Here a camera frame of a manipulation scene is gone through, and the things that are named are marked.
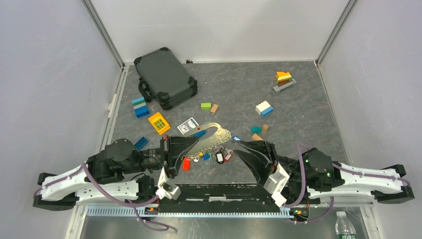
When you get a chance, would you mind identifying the purple cable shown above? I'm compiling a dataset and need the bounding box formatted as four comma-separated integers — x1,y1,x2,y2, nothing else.
282,142,412,225
33,162,170,232

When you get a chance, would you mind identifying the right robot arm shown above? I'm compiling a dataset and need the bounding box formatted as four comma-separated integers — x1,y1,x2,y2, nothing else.
234,140,415,208

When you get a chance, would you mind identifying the playing card box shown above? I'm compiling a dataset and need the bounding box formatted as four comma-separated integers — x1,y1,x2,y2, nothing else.
177,117,199,134

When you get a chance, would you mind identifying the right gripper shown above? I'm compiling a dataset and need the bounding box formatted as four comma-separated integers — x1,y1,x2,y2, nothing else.
232,140,308,186

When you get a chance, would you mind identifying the red lego brick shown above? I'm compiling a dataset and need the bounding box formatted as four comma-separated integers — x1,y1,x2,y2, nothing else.
182,157,191,171

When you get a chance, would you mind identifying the green lego brick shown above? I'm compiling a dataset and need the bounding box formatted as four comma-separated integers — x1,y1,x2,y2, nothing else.
201,103,212,111

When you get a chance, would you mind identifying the white blue lego block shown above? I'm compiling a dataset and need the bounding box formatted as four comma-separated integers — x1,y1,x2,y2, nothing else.
255,101,273,117

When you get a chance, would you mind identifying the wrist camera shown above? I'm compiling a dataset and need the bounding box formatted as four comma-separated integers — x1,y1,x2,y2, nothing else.
263,164,290,207
156,167,181,200

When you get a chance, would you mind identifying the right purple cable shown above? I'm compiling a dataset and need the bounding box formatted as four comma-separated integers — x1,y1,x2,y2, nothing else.
282,142,412,225

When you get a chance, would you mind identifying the red blue lego block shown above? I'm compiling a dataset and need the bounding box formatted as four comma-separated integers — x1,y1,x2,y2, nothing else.
193,130,206,138

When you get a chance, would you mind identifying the blue lego brick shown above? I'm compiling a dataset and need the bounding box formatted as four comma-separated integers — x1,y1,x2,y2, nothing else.
134,137,149,151

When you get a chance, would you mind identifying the blue green white lego stack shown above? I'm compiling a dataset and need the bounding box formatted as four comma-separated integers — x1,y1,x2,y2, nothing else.
132,97,150,118

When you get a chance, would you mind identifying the white cable duct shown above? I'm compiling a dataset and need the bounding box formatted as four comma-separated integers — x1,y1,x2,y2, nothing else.
86,206,293,219

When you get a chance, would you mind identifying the tan wooden cylinder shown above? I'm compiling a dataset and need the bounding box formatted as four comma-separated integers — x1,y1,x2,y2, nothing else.
262,124,269,134

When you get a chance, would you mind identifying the blue key tag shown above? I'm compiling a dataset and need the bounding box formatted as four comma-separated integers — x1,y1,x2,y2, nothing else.
202,153,211,161
232,135,241,141

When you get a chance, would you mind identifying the grey lego piece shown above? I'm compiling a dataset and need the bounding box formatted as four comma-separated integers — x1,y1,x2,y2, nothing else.
272,78,297,95

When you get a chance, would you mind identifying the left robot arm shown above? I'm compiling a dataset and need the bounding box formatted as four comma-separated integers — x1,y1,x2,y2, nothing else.
33,136,199,211

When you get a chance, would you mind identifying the metal keyring plate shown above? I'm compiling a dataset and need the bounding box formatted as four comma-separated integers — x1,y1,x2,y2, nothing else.
184,122,231,158

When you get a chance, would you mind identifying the yellow lego plate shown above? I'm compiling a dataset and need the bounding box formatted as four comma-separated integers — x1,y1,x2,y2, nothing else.
148,112,171,135

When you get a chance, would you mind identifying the plastic water bottle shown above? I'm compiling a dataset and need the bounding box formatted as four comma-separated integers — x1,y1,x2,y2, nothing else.
335,211,357,239

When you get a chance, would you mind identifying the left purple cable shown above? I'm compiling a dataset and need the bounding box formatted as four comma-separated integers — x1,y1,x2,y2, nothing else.
33,162,170,232

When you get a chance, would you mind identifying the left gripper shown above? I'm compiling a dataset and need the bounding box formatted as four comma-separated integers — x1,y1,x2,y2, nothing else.
124,135,201,179

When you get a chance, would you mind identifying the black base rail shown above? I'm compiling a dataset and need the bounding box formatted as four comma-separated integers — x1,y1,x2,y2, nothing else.
157,184,280,213

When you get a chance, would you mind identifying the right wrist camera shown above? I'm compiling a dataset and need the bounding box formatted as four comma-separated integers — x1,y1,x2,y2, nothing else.
263,164,290,207

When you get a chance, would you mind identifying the red key tag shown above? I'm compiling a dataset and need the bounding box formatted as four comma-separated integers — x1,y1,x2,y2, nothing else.
224,149,233,162

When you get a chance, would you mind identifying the orange wooden block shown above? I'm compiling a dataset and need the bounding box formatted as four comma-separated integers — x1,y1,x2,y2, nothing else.
251,133,263,141

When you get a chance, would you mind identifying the tan wooden block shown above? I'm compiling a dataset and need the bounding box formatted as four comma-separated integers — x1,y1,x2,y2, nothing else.
210,104,219,114

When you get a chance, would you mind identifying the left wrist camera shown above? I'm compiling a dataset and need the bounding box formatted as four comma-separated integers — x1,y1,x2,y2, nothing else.
156,167,181,200

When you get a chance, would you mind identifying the black key fob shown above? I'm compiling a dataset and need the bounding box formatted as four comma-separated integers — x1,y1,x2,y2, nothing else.
215,151,224,164

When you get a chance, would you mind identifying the black hard case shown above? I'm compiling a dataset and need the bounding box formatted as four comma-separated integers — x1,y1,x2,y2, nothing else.
134,47,198,110

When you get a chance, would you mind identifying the teal wooden block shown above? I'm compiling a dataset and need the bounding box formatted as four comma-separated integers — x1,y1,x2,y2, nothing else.
251,126,262,134

